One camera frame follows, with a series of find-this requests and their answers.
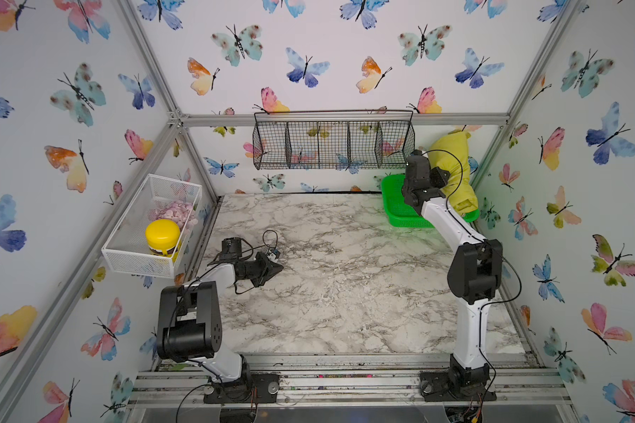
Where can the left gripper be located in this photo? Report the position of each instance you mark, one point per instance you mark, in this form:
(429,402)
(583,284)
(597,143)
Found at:
(265,269)

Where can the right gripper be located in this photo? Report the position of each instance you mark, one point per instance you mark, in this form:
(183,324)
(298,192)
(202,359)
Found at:
(441,175)

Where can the lime green long pants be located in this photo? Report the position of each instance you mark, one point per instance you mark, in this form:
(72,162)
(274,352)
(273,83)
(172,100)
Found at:
(451,154)

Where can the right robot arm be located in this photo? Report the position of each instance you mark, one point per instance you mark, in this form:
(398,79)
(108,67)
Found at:
(475,273)

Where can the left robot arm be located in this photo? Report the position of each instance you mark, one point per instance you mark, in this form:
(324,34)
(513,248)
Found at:
(190,328)

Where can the green plastic basket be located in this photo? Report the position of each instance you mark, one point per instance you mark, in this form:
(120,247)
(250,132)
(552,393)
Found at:
(398,212)

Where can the pink item in basket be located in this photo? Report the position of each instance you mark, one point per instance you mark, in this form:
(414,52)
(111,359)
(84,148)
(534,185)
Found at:
(179,212)

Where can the yellow lidded jar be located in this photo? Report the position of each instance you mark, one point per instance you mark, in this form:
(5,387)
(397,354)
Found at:
(162,237)

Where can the black wire wall basket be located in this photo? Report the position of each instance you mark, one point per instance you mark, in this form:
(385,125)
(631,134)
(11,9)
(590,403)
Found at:
(342,140)

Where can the white mesh wall basket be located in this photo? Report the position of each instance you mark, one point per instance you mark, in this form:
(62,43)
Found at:
(126,250)

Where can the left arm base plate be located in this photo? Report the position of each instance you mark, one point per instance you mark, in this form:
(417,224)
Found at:
(250,389)

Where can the aluminium front rail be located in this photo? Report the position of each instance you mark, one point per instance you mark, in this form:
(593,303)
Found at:
(354,379)

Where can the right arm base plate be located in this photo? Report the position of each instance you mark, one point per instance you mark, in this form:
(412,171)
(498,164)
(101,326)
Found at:
(452,385)

